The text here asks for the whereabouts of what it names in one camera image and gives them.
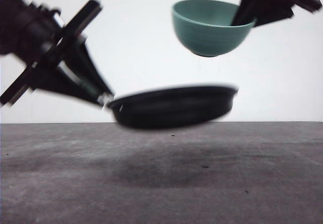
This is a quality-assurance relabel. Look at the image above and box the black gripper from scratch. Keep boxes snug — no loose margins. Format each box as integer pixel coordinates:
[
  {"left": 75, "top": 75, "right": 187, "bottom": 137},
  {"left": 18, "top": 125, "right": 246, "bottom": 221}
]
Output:
[
  {"left": 1, "top": 0, "right": 114, "bottom": 106},
  {"left": 231, "top": 0, "right": 322, "bottom": 27}
]

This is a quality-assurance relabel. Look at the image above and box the teal ceramic bowl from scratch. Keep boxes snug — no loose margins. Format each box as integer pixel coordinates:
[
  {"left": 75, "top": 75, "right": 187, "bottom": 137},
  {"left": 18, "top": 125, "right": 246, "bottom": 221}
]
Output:
[{"left": 172, "top": 0, "right": 256, "bottom": 58}]

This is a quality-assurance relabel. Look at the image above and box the black frying pan green handle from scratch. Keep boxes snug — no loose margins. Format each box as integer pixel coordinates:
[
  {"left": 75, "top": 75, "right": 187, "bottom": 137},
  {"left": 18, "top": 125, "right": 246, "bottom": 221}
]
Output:
[{"left": 107, "top": 85, "right": 238, "bottom": 130}]

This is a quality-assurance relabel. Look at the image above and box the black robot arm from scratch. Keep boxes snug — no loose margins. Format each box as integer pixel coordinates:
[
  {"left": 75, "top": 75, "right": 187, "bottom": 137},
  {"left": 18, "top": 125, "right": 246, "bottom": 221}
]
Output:
[{"left": 1, "top": 0, "right": 113, "bottom": 106}]

